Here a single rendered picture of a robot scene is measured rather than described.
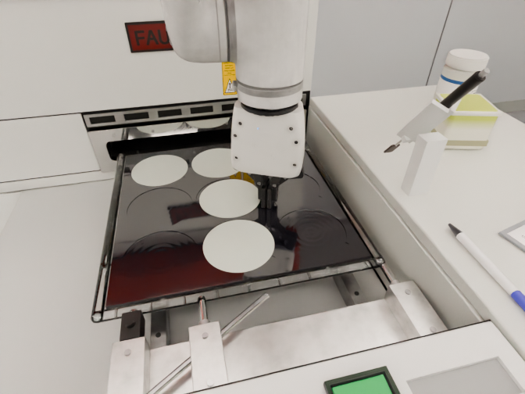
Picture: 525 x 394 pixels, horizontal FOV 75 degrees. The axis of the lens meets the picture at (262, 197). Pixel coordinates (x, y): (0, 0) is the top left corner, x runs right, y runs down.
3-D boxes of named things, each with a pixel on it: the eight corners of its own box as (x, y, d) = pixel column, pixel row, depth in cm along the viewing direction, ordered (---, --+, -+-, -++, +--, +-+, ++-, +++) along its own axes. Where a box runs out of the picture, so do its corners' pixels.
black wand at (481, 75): (495, 75, 33) (491, 63, 34) (483, 76, 33) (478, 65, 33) (392, 155, 52) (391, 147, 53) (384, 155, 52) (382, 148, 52)
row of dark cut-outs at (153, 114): (87, 126, 66) (83, 113, 65) (304, 104, 74) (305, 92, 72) (87, 127, 66) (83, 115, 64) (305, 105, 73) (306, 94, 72)
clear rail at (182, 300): (93, 316, 41) (89, 309, 40) (380, 260, 48) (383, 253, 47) (91, 327, 40) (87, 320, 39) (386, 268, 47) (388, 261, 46)
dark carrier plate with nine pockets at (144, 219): (126, 158, 67) (126, 155, 67) (294, 137, 73) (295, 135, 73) (106, 309, 41) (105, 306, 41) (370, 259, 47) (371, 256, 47)
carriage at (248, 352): (118, 369, 40) (111, 356, 38) (401, 306, 46) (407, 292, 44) (111, 449, 34) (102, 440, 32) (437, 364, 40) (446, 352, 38)
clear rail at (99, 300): (119, 158, 68) (117, 152, 67) (126, 157, 68) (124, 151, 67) (91, 327, 40) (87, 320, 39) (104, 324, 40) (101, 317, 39)
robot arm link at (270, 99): (223, 86, 40) (225, 109, 42) (298, 92, 39) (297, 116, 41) (242, 62, 47) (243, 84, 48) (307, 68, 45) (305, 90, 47)
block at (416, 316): (383, 298, 44) (388, 284, 42) (407, 292, 44) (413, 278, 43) (419, 359, 38) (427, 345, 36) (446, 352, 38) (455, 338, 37)
